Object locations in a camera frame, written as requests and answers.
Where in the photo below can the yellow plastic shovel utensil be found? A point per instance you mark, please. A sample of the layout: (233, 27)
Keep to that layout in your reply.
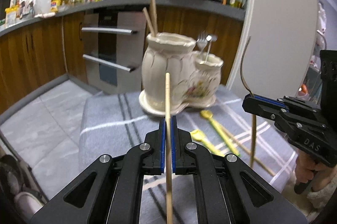
(207, 114)

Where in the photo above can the grey striped table cloth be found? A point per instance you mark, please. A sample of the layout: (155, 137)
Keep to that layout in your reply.
(114, 124)

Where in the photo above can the cream ceramic utensil holder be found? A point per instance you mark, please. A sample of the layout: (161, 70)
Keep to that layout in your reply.
(194, 76)

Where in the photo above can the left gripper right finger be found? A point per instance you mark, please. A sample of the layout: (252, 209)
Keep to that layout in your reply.
(226, 189)

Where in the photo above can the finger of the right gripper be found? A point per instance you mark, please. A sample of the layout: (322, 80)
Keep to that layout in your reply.
(265, 112)
(268, 102)

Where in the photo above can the wooden chopstick under utensils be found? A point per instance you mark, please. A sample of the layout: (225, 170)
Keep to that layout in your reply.
(247, 151)

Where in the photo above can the grey kitchen countertop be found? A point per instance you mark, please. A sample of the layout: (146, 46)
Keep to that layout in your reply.
(202, 5)

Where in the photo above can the white refrigerator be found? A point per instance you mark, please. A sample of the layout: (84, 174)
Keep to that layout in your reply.
(276, 45)

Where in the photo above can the built-in oven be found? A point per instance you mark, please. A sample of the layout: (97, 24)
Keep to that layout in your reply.
(113, 50)

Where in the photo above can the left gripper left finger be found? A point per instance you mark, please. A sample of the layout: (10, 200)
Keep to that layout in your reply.
(110, 189)

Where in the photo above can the silver fork in holder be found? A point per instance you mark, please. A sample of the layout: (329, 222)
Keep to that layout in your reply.
(202, 42)

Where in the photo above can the silver spoon in holder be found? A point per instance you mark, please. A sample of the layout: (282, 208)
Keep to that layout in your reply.
(210, 39)

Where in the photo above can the gold fork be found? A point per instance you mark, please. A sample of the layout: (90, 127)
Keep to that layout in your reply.
(248, 106)

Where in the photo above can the person's right hand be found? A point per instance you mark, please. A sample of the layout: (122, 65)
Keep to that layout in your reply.
(307, 170)

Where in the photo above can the wooden chopstick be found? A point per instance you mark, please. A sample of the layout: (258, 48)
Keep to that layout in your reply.
(149, 23)
(247, 151)
(169, 192)

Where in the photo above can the wooden chopstick in holder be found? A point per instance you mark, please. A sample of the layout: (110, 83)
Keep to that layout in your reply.
(149, 23)

